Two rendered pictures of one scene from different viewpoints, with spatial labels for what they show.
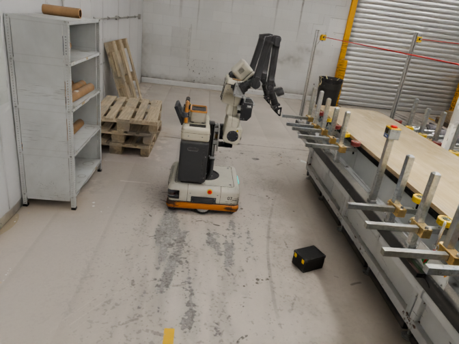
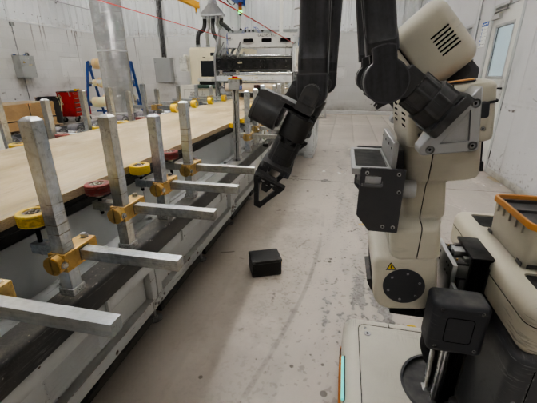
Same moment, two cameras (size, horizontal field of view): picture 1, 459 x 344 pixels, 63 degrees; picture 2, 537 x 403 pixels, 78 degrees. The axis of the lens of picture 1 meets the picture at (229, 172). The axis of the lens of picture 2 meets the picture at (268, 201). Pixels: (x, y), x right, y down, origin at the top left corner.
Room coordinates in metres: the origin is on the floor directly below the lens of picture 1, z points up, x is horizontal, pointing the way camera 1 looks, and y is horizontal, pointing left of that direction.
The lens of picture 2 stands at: (4.29, -0.06, 1.25)
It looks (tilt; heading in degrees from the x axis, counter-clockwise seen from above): 21 degrees down; 198
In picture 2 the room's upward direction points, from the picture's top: straight up
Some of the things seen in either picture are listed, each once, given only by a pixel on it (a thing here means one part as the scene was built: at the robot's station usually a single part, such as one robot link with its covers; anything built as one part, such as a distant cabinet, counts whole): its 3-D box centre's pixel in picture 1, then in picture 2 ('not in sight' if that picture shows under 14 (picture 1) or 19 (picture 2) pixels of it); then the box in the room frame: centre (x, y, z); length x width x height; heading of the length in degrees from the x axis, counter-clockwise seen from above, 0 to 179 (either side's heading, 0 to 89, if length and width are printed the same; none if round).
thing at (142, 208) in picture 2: (314, 130); (153, 209); (3.45, -0.75, 0.83); 0.43 x 0.03 x 0.04; 96
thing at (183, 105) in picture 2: (341, 139); (188, 155); (3.00, -0.88, 0.90); 0.04 x 0.04 x 0.48; 6
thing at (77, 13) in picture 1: (61, 11); not in sight; (3.36, 1.58, 1.59); 0.30 x 0.08 x 0.08; 96
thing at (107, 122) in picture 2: (324, 123); (119, 191); (3.50, -0.83, 0.90); 0.04 x 0.04 x 0.48; 6
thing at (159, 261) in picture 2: (307, 125); (105, 254); (3.70, -0.72, 0.80); 0.43 x 0.03 x 0.04; 96
